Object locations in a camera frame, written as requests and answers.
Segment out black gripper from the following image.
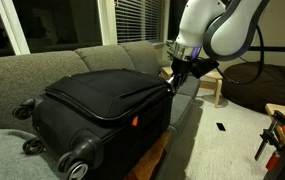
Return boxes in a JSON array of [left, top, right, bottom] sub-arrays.
[[166, 57, 197, 94]]

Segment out wooden work table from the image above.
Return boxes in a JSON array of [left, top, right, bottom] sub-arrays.
[[264, 103, 285, 180]]

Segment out dark brown bean bag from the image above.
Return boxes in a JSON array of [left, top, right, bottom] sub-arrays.
[[220, 61, 285, 115]]

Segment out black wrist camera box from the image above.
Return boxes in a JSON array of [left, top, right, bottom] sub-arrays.
[[191, 58, 221, 80]]

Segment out small black flat phone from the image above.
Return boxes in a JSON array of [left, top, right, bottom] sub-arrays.
[[215, 122, 227, 132]]

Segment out white window blinds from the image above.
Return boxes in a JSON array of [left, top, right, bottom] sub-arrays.
[[114, 0, 170, 44]]

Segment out grey fabric sofa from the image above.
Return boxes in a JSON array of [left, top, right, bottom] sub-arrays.
[[0, 40, 202, 180]]

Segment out light wooden stool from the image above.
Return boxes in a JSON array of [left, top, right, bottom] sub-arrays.
[[200, 70, 225, 109]]

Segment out black bar clamp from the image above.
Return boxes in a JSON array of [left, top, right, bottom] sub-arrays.
[[253, 110, 285, 162]]

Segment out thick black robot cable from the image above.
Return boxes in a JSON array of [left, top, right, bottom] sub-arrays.
[[215, 24, 266, 86]]

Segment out black fabric wheeled suitcase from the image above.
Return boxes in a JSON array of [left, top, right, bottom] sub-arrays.
[[12, 67, 176, 180]]

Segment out red clamp handle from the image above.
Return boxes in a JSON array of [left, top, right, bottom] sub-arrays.
[[265, 150, 282, 172]]

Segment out green leafy houseplant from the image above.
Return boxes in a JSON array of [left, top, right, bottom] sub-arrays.
[[165, 39, 180, 63]]

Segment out white framed window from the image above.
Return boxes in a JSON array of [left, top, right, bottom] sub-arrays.
[[0, 0, 118, 60]]

